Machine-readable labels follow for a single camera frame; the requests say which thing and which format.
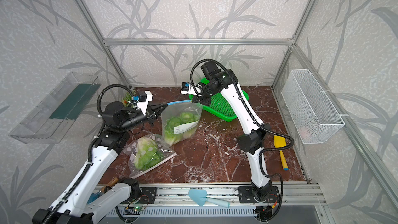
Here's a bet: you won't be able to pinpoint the chinese cabbage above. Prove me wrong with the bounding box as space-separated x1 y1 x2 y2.
179 112 200 124

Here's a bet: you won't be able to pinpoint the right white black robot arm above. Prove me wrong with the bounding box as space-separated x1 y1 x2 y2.
181 59 294 202

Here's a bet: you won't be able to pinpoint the white pot artificial flowers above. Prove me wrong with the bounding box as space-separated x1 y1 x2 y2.
122 90 135 107

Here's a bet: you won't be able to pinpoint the chinese cabbage front one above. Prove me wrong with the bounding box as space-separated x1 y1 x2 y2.
164 117 185 146

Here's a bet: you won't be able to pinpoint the green plastic basket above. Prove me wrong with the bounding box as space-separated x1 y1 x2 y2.
181 78 249 122

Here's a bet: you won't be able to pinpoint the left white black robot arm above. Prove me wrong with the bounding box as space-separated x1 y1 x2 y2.
32 84 168 224

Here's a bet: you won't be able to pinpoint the white wire mesh basket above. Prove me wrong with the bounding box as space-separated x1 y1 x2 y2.
282 69 345 144

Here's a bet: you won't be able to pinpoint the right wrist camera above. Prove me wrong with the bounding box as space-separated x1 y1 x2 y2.
180 82 203 96

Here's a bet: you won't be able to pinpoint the blue-zip clear bag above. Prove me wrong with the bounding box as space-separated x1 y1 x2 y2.
161 101 203 146

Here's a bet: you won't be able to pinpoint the green circuit board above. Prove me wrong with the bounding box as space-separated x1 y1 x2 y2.
125 205 147 214

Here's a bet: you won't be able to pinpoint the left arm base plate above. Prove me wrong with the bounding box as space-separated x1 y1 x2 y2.
137 187 157 205

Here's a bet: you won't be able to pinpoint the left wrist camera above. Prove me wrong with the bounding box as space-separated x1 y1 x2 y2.
131 91 153 115

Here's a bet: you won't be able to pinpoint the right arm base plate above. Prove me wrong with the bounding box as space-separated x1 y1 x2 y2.
238 185 280 204

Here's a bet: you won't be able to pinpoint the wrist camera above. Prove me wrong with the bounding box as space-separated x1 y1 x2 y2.
180 82 203 96
131 91 153 115

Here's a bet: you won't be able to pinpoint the clear acrylic wall shelf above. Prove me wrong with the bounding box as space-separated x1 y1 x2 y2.
9 72 101 144

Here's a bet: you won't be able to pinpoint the blue garden hand rake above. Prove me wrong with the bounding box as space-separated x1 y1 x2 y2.
87 177 119 204

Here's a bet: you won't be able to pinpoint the dotted clear bag with lettuce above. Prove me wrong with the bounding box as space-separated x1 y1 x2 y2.
122 134 176 178

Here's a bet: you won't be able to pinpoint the yellow spatula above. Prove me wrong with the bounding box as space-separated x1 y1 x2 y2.
274 135 289 171

